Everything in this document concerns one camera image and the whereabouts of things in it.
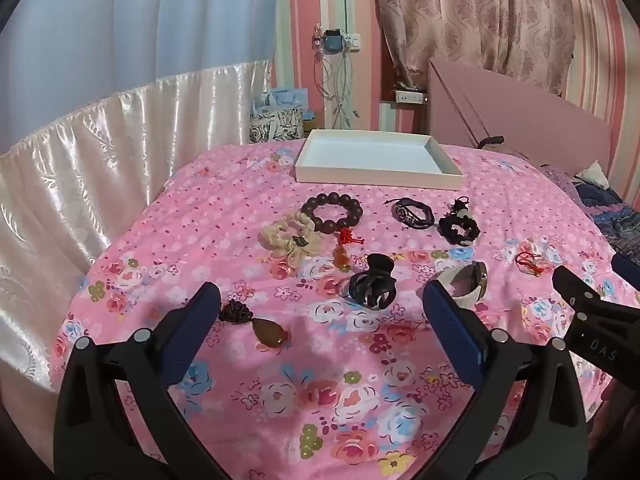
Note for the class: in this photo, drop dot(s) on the white power strip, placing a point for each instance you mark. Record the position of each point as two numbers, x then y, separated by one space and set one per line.
411 96

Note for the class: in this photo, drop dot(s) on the pale blue curtain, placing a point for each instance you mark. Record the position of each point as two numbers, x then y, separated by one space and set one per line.
125 20

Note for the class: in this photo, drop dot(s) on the red knot amber gourd pendant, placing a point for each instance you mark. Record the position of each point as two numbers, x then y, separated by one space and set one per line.
343 255

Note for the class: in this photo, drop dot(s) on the white pillow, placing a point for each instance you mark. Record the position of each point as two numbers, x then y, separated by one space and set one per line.
592 175

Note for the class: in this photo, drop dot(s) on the black hair claw clip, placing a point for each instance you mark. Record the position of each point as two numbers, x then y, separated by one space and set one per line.
372 285

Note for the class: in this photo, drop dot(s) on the beige fabric scrunchie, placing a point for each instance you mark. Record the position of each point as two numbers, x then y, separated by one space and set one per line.
280 242

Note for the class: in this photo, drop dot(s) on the light blue gift bag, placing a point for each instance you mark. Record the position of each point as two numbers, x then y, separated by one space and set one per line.
285 99

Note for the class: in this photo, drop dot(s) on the white shallow box tray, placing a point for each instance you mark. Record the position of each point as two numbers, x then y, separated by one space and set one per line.
375 157

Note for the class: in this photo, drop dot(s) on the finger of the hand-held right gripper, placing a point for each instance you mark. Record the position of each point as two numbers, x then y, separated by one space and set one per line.
572 287
629 277

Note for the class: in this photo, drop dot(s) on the dark blue patterned blanket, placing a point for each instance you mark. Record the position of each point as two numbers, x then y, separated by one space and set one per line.
617 225

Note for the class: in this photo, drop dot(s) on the pink floral bedsheet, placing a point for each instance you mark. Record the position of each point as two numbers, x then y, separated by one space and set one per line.
200 220

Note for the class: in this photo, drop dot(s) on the pink patterned curtain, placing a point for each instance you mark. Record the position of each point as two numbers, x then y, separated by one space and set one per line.
475 15

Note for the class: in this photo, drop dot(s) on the pink headboard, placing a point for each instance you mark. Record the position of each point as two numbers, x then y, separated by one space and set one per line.
525 115

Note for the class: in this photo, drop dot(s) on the amber pendant with dark knot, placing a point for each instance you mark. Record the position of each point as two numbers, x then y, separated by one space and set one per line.
265 332

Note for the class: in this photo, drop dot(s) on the black and white patterned bag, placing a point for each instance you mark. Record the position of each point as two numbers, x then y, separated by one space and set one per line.
275 127

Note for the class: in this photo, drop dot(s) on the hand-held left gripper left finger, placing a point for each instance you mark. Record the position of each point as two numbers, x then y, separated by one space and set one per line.
192 335

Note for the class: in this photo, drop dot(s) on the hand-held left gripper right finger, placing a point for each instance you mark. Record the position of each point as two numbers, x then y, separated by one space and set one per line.
452 335

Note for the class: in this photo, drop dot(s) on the black fabric scrunchie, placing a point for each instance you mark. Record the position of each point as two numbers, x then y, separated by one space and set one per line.
460 227

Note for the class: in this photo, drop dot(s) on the wall socket with blue charger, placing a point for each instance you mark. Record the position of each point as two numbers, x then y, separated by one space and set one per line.
336 41

